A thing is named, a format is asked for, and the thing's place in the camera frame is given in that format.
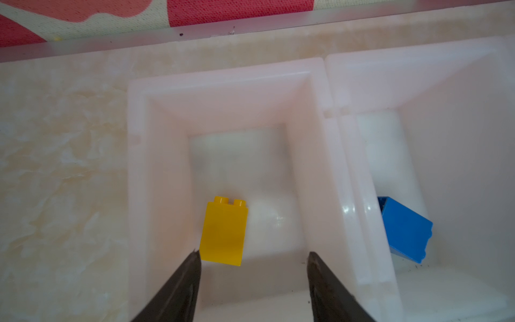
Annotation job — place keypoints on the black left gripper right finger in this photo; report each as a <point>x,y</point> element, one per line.
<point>330,300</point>

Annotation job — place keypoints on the white left plastic bin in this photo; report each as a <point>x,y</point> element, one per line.
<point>269,135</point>

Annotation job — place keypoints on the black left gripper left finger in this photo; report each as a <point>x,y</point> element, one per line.
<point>177,299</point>

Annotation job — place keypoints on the white middle plastic bin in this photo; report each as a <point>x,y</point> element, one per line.
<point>432,127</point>

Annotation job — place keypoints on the yellow lego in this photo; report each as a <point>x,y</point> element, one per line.
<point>223,234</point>

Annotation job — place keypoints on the blue lego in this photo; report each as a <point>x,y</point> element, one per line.
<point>408,233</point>

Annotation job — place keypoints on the white plastic bin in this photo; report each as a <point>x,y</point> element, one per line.
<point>269,135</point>
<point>432,127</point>

